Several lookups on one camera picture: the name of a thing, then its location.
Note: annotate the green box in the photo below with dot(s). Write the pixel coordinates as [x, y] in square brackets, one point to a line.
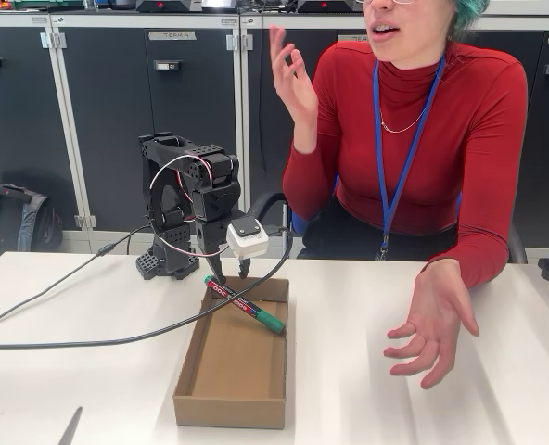
[42, 4]

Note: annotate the person's right forearm red sleeve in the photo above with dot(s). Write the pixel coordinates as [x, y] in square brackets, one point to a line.
[302, 181]

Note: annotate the grey metal cabinet row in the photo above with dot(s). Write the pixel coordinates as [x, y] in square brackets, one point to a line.
[117, 19]

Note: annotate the person's left forearm red sleeve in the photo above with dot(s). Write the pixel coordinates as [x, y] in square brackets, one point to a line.
[478, 264]

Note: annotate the green red marker pen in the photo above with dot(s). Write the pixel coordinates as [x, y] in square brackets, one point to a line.
[272, 322]

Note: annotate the grey cabinet hinge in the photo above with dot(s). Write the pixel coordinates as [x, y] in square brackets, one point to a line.
[54, 40]
[239, 42]
[85, 221]

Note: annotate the dark cabinet door with label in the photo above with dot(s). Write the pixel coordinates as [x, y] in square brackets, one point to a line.
[191, 92]

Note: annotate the person in red top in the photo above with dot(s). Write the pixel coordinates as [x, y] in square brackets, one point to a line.
[464, 139]

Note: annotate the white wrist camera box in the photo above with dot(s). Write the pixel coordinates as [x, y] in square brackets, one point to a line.
[249, 241]

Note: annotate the grey blurred strip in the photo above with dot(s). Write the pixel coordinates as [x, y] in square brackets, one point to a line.
[70, 431]

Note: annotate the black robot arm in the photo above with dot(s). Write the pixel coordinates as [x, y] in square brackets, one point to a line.
[163, 153]

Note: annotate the person's left hand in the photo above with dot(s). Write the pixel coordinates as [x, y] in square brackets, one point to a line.
[437, 315]

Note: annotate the black device red logo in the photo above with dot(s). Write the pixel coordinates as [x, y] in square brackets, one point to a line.
[168, 5]
[330, 5]

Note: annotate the black blue office chair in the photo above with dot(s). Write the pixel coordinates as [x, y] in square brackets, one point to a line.
[263, 204]

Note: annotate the brown cardboard box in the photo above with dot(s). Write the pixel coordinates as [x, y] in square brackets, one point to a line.
[237, 361]

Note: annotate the person's right hand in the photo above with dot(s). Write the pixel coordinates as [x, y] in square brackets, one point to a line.
[297, 102]

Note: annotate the grey black backpack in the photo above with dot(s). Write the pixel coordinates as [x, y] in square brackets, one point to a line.
[19, 222]

